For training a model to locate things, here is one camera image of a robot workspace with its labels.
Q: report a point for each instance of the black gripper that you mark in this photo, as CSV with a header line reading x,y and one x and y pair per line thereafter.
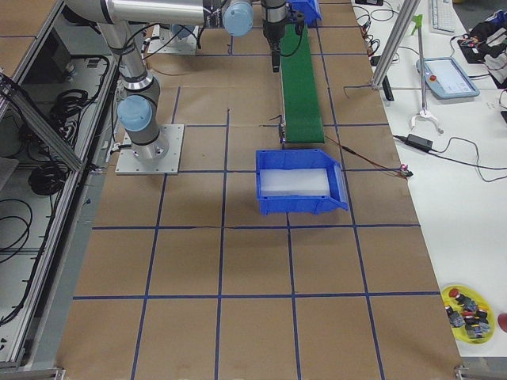
x,y
272,32

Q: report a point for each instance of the spare buttons pile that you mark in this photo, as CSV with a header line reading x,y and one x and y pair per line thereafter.
x,y
467,316

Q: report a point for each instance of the blue bin left side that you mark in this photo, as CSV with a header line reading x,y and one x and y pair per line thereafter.
x,y
309,8

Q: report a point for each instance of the blue bin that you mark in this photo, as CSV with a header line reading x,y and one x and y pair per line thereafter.
x,y
301,159
309,8

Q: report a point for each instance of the green conveyor belt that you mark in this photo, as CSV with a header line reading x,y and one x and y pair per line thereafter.
x,y
301,121

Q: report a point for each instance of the blue bin right side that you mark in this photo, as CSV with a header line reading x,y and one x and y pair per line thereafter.
x,y
301,159

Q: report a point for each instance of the white foam pad right bin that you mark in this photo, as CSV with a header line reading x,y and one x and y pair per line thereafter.
x,y
294,182

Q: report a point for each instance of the reacher grabber tool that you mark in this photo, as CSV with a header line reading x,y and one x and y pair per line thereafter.
x,y
424,113

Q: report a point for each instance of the white keyboard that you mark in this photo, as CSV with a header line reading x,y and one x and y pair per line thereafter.
x,y
442,17

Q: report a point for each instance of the teach pendant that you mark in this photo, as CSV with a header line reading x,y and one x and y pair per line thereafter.
x,y
446,79

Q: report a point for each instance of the black power adapter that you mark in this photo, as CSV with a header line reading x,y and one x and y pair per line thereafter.
x,y
419,143

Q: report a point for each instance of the yellow plate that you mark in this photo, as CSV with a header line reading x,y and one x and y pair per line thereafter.
x,y
468,312

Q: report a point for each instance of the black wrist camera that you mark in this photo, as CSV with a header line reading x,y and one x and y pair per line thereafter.
x,y
298,20

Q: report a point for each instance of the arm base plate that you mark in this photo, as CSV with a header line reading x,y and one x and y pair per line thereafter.
x,y
161,156
156,47

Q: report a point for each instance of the aluminium frame post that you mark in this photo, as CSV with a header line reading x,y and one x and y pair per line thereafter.
x,y
402,22

